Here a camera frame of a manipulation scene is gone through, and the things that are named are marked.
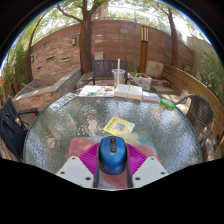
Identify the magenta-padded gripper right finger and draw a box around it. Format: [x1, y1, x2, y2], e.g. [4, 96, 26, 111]
[124, 143, 169, 189]

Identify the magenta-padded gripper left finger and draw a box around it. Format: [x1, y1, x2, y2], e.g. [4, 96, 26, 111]
[55, 142, 103, 189]

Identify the blue computer mouse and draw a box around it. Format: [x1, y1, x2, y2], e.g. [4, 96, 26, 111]
[98, 135, 129, 176]

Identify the yellow card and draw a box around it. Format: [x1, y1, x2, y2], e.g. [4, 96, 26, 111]
[103, 115, 136, 137]

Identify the green packet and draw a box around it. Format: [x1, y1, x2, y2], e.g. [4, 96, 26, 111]
[159, 97, 176, 110]

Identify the black slatted chair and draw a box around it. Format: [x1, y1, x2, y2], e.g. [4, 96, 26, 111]
[0, 97, 40, 163]

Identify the thin pale book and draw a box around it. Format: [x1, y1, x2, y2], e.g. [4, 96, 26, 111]
[142, 90, 162, 103]

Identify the brown wicker chair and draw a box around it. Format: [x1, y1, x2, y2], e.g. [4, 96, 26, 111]
[174, 93, 215, 148]

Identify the white open book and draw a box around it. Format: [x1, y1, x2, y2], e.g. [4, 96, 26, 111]
[114, 83, 144, 101]

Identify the colourful open magazine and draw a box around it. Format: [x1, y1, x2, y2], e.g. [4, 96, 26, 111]
[78, 84, 115, 98]

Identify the white planter box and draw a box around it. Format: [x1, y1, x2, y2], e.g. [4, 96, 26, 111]
[128, 72, 153, 92]

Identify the curved wooden bench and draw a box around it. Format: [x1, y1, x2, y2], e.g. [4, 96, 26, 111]
[161, 63, 224, 158]

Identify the clear plastic cup with straw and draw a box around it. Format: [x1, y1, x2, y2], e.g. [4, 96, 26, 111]
[111, 58, 127, 88]

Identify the beige cushion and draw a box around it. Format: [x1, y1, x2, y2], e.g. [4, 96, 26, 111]
[146, 60, 165, 80]

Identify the dark wooden slatted chair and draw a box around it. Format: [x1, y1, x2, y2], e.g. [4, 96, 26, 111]
[87, 59, 134, 86]

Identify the thick tree trunk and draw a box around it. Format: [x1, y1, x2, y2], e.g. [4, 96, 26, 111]
[56, 0, 111, 75]

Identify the thin tree trunk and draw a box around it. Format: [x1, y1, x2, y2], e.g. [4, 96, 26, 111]
[156, 3, 180, 68]

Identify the stone planter wall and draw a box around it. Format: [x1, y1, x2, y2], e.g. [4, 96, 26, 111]
[12, 68, 83, 113]

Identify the grey wall box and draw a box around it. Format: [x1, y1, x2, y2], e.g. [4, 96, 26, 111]
[93, 51, 105, 61]

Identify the wooden lamp post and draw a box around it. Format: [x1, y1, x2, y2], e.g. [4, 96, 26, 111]
[138, 19, 150, 75]

